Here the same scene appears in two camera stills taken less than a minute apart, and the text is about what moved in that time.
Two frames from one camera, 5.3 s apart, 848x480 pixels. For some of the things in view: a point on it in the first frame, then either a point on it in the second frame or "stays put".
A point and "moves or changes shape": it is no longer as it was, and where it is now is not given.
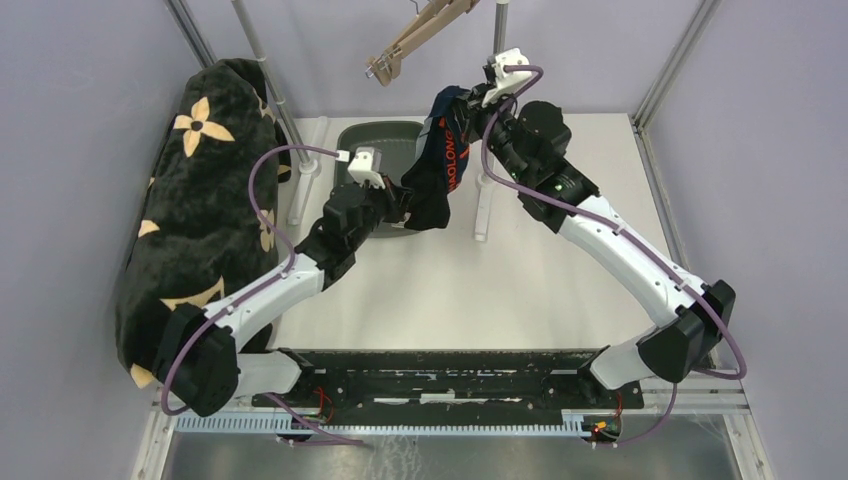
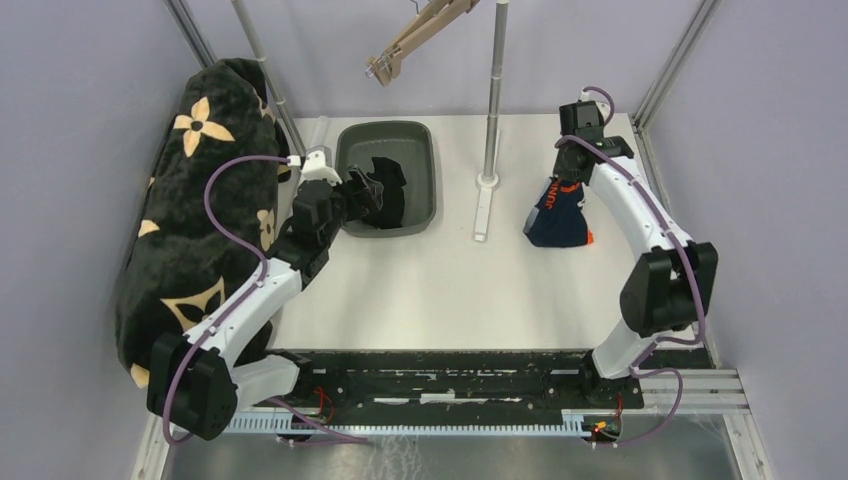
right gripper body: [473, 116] -> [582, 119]
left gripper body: [382, 205] -> [352, 206]
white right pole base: [485, 186] stays put
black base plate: [450, 381] stays put
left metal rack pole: [307, 164] stays put
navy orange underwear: [441, 159] moves or changes shape
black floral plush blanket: [211, 210] stays put
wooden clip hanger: [430, 26] stays put
